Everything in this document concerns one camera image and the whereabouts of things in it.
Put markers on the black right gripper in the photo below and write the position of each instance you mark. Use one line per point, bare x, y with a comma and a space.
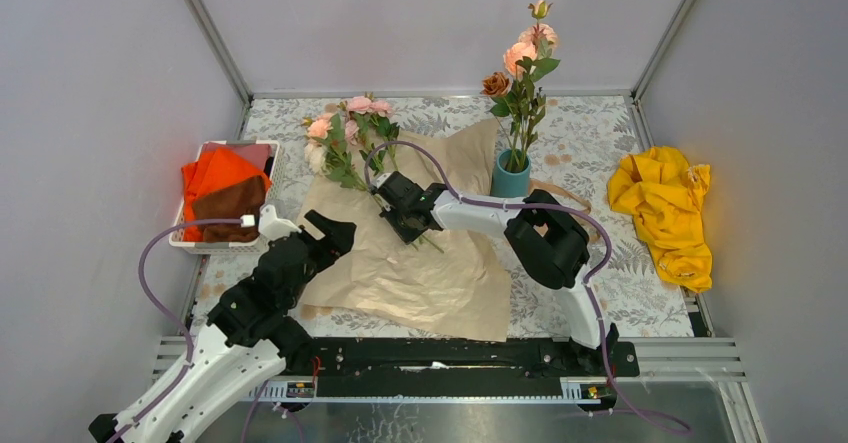
407, 237

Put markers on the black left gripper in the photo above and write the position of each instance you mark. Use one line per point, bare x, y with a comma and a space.
339, 238

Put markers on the peach kraft wrapping paper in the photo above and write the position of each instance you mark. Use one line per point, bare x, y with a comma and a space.
463, 292

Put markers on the peach rose stem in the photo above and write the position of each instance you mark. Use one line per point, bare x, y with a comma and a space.
530, 59

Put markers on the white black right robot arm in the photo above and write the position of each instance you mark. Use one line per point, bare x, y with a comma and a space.
560, 248

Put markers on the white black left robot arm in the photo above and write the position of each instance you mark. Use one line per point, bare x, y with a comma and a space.
209, 378

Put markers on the teal cylindrical vase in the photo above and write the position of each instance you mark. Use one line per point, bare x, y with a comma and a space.
511, 175

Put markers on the cream rose stem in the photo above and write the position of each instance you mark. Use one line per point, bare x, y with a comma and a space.
328, 150

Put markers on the brown cloth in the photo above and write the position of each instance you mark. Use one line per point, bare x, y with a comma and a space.
232, 202

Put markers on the pink cloth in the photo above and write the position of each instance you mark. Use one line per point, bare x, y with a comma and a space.
258, 154

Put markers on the white plastic basket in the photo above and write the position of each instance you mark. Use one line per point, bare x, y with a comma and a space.
187, 237

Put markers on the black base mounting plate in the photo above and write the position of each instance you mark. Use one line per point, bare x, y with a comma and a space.
419, 368

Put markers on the orange cloth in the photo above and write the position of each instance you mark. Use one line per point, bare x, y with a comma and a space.
213, 171

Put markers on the floral patterned table mat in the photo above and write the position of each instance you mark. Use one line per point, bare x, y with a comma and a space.
581, 142

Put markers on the yellow crumpled cloth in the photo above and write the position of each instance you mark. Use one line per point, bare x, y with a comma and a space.
665, 195

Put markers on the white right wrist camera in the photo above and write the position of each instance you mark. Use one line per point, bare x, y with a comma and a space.
380, 180

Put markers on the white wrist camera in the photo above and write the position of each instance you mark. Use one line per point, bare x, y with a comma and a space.
269, 224
380, 180

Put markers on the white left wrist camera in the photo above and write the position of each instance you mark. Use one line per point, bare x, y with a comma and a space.
269, 224

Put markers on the aluminium frame rail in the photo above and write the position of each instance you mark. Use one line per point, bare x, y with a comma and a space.
223, 56

